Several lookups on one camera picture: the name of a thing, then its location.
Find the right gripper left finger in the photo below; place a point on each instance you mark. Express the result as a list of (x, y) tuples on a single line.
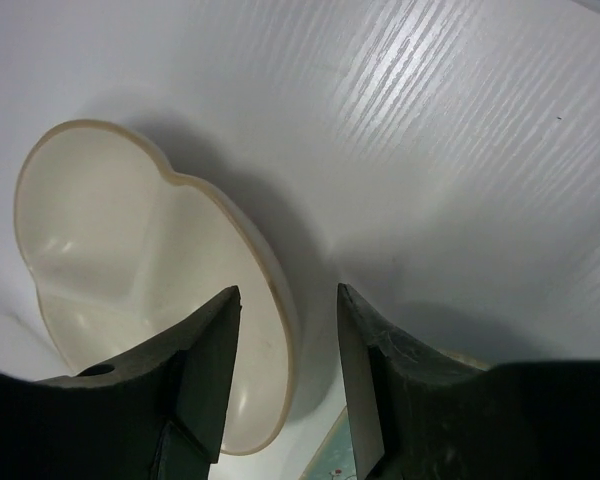
[(156, 411)]

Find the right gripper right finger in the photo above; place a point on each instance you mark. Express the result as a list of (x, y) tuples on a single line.
[(417, 413)]

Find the teal rectangular speckled plate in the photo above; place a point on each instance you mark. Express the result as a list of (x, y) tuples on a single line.
[(334, 459)]

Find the cream three-section divided plate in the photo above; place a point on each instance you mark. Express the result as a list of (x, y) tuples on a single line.
[(121, 247)]

